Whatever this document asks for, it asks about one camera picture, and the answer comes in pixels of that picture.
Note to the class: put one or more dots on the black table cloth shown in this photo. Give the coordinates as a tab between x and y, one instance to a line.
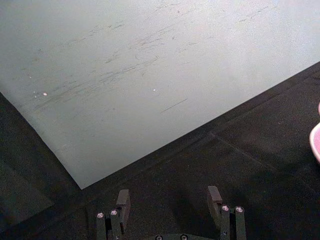
225	180

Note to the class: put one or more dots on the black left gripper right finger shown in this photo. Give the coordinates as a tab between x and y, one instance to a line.
225	217

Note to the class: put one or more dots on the roll of white tape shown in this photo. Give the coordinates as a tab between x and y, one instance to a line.
315	140

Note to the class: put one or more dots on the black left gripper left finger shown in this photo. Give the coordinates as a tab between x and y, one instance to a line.
120	212

